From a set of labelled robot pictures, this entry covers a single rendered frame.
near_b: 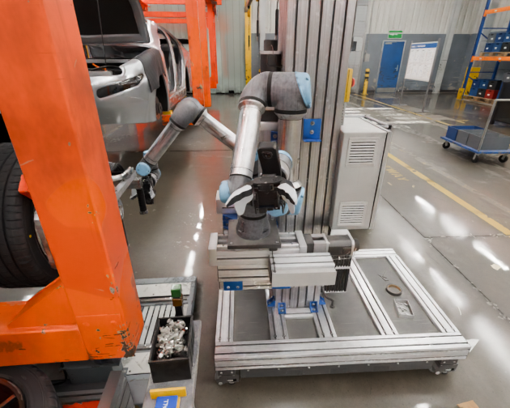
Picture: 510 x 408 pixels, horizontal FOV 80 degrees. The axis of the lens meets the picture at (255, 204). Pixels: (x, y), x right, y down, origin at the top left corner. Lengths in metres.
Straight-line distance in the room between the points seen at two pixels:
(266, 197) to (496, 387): 1.73
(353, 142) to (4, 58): 1.13
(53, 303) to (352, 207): 1.23
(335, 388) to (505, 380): 0.90
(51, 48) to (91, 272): 0.61
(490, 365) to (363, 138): 1.47
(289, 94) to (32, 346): 1.23
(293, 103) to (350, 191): 0.54
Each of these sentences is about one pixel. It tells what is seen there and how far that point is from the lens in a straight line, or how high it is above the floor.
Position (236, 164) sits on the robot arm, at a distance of 0.97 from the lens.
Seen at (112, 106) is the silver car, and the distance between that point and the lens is 4.00.
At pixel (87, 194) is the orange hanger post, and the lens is 0.93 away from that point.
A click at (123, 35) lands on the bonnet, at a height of 1.76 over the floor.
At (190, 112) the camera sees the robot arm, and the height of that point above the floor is 1.25.
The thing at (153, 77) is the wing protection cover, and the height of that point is 1.28.
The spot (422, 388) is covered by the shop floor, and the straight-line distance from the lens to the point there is 1.98.
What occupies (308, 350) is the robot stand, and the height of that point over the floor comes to 0.22.
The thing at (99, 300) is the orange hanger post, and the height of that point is 0.80.
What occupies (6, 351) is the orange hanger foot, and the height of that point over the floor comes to 0.60.
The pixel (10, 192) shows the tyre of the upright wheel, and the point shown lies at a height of 1.07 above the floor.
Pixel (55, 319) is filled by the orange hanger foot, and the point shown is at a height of 0.71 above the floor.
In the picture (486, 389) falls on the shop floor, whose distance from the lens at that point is 2.13.
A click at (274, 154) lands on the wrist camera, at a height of 1.31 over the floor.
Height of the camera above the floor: 1.51
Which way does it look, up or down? 26 degrees down
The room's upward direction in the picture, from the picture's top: straight up
